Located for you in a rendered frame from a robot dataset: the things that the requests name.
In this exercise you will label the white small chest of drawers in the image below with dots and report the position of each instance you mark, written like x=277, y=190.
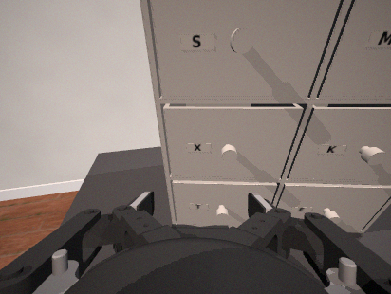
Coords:
x=306, y=103

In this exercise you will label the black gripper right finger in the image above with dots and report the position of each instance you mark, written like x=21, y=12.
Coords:
x=344, y=265

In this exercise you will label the beige drawer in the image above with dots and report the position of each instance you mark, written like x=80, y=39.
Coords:
x=360, y=65
x=240, y=49
x=345, y=142
x=349, y=206
x=247, y=141
x=207, y=203

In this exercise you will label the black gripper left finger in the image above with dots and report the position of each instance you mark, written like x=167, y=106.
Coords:
x=57, y=262

